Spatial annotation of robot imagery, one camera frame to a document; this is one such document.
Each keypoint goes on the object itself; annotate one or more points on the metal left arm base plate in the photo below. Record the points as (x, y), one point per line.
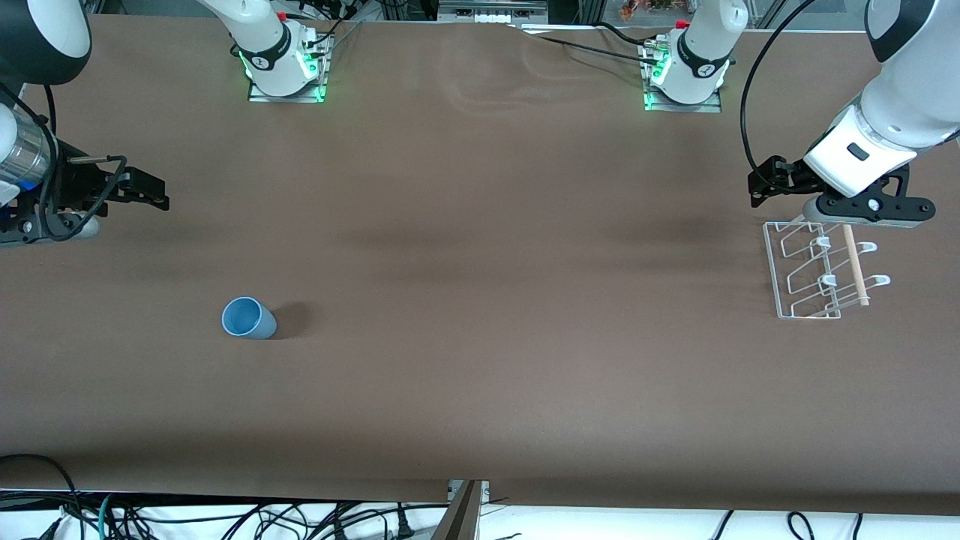
(709, 108)

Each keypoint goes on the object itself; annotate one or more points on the brown table cover sheet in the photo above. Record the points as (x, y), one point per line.
(480, 337)

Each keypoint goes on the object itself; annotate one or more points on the white power strip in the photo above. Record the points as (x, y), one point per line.
(491, 10)

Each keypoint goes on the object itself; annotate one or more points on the blue plastic cup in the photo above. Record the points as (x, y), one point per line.
(251, 321)

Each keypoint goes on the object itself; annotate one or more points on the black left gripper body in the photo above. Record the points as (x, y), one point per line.
(789, 180)

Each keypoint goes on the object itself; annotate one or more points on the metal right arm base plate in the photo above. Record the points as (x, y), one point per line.
(285, 97)

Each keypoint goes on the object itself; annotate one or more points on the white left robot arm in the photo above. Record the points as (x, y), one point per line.
(915, 97)

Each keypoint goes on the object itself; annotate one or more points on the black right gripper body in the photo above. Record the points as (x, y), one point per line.
(77, 186)

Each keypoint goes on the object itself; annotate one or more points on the metal table bracket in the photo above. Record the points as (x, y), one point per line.
(465, 514)

